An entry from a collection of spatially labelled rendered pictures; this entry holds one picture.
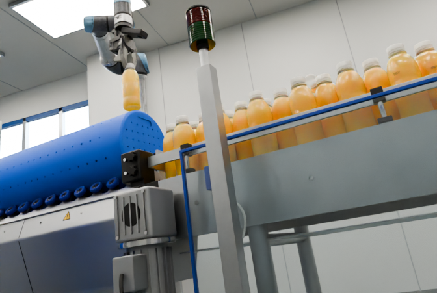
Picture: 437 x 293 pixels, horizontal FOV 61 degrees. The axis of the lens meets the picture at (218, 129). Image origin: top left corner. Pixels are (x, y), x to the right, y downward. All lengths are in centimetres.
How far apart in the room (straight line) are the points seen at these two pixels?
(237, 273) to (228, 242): 6
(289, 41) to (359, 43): 78
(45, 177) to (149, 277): 74
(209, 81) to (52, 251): 89
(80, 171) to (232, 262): 79
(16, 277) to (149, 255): 84
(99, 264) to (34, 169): 46
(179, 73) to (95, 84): 108
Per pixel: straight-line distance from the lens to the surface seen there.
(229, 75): 456
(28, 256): 157
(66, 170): 145
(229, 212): 76
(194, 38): 90
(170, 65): 494
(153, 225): 89
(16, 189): 166
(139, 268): 89
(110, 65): 207
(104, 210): 130
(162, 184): 104
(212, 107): 82
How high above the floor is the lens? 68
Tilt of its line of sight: 19 degrees up
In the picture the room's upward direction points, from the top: 8 degrees counter-clockwise
